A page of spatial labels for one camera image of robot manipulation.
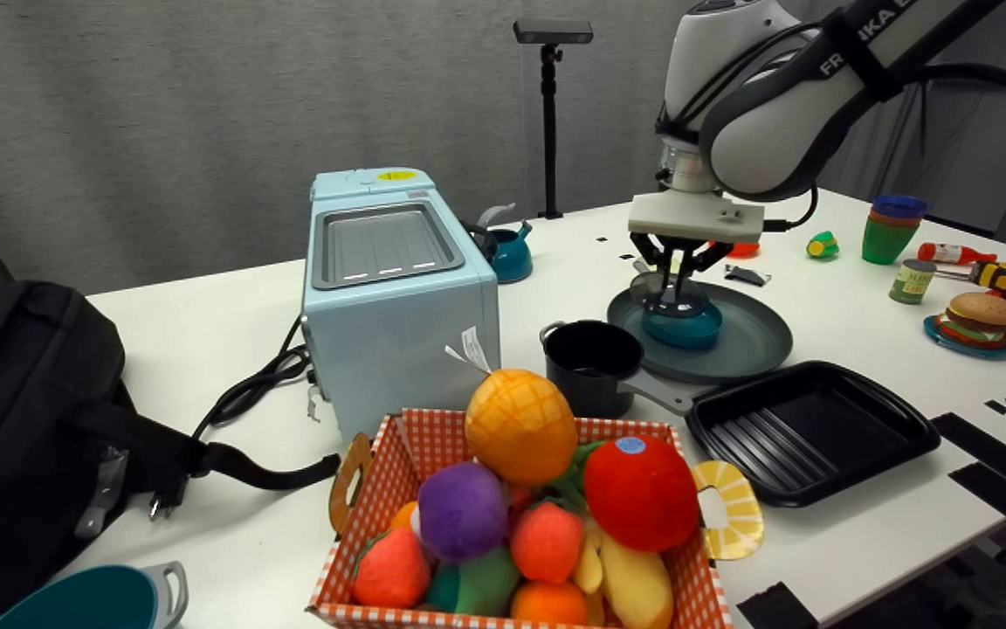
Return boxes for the small green tin can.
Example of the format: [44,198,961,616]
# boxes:
[892,257,936,305]

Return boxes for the orange plush pineapple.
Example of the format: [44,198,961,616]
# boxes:
[466,370,577,487]

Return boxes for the stacked green blue cups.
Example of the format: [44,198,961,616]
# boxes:
[863,194,926,265]

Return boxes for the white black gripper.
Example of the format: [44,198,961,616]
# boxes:
[628,192,766,307]

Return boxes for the red round lid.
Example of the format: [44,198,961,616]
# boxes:
[728,241,760,257]

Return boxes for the red checkered fruit basket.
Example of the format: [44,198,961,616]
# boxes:
[309,407,730,629]

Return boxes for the yellow pineapple slice toy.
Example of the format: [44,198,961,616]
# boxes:
[693,461,766,562]

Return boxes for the black pot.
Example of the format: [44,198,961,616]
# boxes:
[542,321,693,418]

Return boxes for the small blue pan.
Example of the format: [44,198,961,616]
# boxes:
[644,305,724,349]

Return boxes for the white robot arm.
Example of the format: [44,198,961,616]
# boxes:
[628,0,1006,315]

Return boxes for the purple plush fruit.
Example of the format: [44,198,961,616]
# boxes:
[420,461,505,562]

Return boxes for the black power cable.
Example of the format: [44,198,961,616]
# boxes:
[146,312,316,525]

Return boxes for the dark teal round plate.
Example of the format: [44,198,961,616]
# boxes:
[609,277,794,380]

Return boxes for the black grill tray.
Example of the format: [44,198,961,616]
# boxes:
[684,361,939,505]

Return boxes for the teal pot with handle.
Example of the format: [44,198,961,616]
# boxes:
[0,562,190,629]

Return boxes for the light blue toaster oven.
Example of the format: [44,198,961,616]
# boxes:
[299,166,499,438]

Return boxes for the teal kettle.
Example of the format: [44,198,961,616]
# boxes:
[469,201,535,283]

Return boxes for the black backpack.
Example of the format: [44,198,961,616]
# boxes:
[0,279,339,616]

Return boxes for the green yellow toy fruit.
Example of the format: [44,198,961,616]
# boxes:
[806,230,838,262]

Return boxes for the black camera tripod stand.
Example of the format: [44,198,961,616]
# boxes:
[514,16,594,220]

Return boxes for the toy hamburger on plate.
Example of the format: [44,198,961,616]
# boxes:
[922,292,1006,361]

